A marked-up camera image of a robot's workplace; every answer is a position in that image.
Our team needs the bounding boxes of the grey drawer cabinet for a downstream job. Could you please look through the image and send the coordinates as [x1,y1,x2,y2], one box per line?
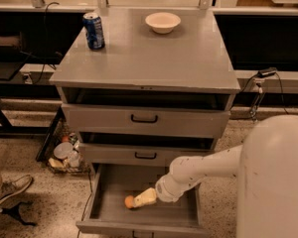
[49,7,241,171]

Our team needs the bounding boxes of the white bowl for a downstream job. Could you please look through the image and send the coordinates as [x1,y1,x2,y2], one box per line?
[145,12,181,34]

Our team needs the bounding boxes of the black chair base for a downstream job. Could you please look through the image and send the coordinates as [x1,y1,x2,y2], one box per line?
[0,202,36,226]

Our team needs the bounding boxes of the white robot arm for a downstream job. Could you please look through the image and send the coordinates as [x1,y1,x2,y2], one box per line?
[132,115,298,238]

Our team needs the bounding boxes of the grey bottom drawer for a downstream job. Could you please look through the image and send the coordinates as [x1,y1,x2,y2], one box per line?
[76,164,210,238]

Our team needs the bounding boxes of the grey sneaker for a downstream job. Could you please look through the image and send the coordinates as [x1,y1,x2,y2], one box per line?
[0,175,33,205]

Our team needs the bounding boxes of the black power adapter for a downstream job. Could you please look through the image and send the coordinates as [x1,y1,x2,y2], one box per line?
[257,67,277,78]

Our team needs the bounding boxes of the blue soda can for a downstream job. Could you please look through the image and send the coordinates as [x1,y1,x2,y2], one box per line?
[82,12,105,51]

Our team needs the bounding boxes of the grey top drawer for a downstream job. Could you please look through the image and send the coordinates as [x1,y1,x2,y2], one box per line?
[62,104,230,138]

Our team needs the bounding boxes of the orange fruit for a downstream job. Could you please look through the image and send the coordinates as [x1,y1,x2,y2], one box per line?
[124,195,134,209]

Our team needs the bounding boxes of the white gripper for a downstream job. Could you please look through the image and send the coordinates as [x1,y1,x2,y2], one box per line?
[133,174,186,208]

